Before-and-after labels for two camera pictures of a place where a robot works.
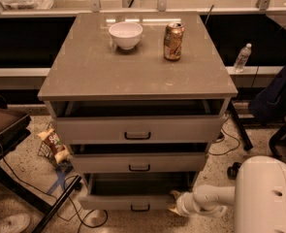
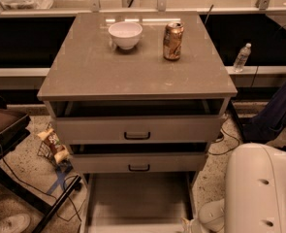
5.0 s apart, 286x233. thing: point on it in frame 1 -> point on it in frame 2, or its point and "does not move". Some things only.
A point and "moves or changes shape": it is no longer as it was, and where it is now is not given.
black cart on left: (3, 126) does not move
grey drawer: (134, 190) moves or changes shape
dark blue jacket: (279, 100) -> (276, 114)
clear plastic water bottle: (241, 59) does not move
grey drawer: (142, 162) does not move
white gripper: (183, 202) -> (209, 216)
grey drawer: (140, 129) does not move
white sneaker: (16, 223) does not move
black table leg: (241, 128) does not move
